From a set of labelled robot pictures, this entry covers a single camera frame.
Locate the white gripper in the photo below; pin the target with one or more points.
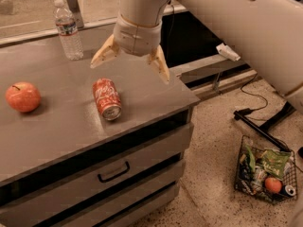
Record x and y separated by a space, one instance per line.
137 38

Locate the red coke can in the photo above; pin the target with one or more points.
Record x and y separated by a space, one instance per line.
107 99

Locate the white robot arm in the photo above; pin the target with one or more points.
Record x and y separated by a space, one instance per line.
266 34

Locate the red apple on table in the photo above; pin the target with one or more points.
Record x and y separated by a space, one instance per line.
23 97

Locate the blue soda can in basket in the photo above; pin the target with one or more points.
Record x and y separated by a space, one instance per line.
288 191

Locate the clear plastic water bottle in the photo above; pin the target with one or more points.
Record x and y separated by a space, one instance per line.
68 31

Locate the grey drawer cabinet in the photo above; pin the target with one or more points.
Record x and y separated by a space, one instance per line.
50 158

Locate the black stand base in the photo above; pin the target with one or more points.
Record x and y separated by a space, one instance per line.
263 129

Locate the green snack bag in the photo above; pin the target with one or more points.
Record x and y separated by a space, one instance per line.
274 162

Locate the grey metal post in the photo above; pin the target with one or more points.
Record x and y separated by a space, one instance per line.
75 9

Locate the black drawer handle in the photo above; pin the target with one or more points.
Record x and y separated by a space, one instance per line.
110 173

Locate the black wire basket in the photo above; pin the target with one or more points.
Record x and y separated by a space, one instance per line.
266 174

